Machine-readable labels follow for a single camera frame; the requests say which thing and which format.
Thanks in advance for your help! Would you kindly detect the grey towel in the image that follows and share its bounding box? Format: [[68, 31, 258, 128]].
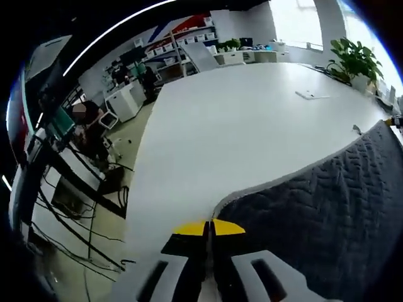
[[213, 118, 403, 302]]

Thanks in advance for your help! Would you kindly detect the white flat strip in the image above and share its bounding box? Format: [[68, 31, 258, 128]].
[[294, 90, 331, 101]]

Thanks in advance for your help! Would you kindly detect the green potted plant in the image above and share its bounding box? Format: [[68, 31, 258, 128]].
[[326, 36, 384, 93]]

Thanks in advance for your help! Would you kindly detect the white monitor desk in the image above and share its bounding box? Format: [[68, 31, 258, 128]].
[[30, 143, 128, 223]]

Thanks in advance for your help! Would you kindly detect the white office chair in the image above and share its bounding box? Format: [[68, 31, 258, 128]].
[[97, 111, 122, 158]]

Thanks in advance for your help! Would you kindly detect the white cabinet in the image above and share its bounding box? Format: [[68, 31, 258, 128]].
[[105, 82, 148, 124]]

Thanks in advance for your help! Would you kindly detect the small green plant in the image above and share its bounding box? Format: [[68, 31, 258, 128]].
[[216, 38, 242, 53]]

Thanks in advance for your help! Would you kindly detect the teal green panel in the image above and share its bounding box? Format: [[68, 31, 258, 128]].
[[46, 104, 77, 143]]

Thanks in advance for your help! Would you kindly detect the tilted white board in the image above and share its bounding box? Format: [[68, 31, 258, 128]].
[[180, 42, 222, 69]]

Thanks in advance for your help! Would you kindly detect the red screen monitor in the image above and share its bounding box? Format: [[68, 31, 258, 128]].
[[6, 67, 38, 165]]

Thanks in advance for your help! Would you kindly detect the shelf with white boxes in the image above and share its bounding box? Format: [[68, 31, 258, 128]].
[[131, 14, 220, 65]]

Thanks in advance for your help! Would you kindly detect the curved ceiling light strip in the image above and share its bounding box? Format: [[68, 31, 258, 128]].
[[62, 0, 178, 77]]

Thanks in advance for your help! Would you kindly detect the ceiling air conditioner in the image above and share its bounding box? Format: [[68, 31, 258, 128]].
[[25, 34, 73, 79]]

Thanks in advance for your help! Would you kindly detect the thin black floor cable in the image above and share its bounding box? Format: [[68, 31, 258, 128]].
[[30, 185, 137, 276]]

